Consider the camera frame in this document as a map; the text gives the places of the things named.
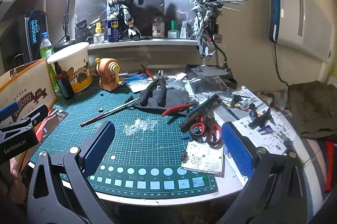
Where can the winged silver robot model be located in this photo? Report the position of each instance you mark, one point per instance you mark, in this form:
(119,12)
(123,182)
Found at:
(202,18)

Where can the green drink bottle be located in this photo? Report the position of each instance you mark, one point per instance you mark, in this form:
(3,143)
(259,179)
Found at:
(46,49)

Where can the clear plastic bags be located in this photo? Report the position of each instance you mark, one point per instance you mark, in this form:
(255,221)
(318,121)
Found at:
(202,85)

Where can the small instruction sheet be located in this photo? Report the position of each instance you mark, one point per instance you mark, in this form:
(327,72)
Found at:
(205,158)

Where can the small blue model figure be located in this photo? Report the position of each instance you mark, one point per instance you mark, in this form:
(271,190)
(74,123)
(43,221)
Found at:
(259,120)

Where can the red black scissors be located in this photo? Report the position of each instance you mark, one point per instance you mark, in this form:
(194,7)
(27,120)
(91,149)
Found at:
(210,132)

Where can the paper bucket with dog print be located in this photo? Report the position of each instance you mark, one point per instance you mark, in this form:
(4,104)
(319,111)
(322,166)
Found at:
(76,60)

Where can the black computer tower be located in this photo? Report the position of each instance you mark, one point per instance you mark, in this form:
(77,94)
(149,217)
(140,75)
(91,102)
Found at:
(34,29)

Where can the black display base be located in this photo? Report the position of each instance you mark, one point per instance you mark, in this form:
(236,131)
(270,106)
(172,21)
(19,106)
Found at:
(210,72)

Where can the white desktop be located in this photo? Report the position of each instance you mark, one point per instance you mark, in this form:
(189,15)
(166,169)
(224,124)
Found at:
(230,185)

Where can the cardboard box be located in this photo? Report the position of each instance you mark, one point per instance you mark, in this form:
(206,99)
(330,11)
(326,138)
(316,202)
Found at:
(23,87)

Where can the brown glass jar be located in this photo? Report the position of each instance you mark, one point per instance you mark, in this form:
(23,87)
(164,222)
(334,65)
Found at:
(158,29)

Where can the blue white paper sheets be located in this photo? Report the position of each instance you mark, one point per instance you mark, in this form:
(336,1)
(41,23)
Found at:
(137,83)

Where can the black hobby knife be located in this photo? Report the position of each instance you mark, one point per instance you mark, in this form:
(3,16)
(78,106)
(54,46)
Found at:
(200,108)

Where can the black cloth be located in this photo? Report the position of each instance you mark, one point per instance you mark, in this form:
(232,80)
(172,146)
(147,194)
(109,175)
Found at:
(175,97)

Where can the green cap bottle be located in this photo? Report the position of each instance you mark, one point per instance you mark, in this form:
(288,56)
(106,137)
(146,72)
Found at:
(173,32)

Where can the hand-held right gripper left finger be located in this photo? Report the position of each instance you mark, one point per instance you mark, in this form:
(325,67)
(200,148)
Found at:
(101,145)

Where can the white blue robot model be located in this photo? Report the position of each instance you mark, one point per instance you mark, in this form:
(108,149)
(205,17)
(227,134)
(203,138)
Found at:
(126,3)

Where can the white wall appliance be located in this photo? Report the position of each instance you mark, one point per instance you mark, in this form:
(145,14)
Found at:
(302,29)

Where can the olive towel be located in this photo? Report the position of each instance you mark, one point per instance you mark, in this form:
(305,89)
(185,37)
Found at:
(313,108)

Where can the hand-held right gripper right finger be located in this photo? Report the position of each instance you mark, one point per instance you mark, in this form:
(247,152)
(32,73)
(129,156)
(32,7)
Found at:
(238,150)

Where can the red black booklet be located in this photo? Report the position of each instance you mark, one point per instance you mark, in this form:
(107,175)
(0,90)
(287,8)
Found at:
(56,118)

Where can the yellow cap bottle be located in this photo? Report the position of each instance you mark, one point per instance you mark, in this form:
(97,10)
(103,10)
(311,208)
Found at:
(98,35)

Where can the green cutting mat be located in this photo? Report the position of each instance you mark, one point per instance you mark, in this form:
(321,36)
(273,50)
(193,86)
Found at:
(147,150)

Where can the small clear bottle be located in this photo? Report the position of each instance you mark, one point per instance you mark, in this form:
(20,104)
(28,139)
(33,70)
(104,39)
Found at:
(184,32)

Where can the blue yellow spray can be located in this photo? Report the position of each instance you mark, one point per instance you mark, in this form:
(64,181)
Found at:
(113,30)

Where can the dark spray bottle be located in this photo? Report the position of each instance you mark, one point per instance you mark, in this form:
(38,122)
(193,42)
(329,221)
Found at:
(64,84)

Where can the large instruction sheet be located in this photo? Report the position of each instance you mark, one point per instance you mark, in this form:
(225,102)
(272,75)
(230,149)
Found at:
(263,139)

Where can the person's left hand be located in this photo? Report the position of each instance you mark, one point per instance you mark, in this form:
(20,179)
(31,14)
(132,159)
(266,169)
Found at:
(16,176)

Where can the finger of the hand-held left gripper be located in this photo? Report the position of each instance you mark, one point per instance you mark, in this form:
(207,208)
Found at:
(34,116)
(8,111)

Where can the white shelf board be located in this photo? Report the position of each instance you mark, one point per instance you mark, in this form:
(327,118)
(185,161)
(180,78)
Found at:
(158,42)

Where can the black gooseneck holder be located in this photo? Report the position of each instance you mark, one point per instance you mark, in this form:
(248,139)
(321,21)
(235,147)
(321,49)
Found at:
(223,58)

